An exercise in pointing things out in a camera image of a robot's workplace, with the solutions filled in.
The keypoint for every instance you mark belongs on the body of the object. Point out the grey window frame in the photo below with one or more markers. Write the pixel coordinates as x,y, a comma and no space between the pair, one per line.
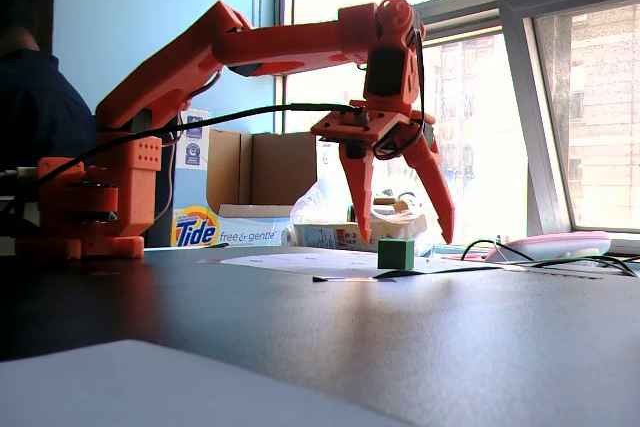
470,2

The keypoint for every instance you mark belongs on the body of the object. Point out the person in dark shirt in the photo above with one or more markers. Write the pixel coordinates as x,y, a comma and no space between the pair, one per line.
35,107

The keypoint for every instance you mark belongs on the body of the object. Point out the white numbered grid paper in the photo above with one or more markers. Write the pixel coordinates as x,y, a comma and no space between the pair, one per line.
310,262

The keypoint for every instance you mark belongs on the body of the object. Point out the white flat board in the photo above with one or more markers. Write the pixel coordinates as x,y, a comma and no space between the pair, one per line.
150,387

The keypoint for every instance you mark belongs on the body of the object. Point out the printed cardboard food box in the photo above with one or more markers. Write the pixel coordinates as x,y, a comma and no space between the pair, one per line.
325,237

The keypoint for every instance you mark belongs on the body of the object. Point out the clear plastic bag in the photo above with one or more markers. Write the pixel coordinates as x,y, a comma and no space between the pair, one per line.
320,202

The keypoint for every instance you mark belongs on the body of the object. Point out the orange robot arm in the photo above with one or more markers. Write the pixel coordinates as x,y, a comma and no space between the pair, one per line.
280,47

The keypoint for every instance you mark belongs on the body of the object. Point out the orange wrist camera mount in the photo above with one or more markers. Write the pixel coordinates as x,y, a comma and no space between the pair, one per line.
345,127

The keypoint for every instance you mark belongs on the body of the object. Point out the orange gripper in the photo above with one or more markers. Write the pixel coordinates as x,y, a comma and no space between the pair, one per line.
395,128

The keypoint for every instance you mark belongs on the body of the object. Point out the open grey window sash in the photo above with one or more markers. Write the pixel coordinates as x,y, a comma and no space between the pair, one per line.
537,122

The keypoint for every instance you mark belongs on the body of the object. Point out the pink pencil case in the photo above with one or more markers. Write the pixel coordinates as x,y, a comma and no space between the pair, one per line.
550,244

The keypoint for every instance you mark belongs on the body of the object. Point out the Tide cardboard box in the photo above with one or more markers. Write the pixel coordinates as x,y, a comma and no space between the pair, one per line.
235,227

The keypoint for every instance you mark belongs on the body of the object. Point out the pink tape strip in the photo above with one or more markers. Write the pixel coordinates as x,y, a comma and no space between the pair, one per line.
345,279

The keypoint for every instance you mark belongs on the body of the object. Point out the green cube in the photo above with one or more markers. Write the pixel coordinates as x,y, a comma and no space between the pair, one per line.
395,253

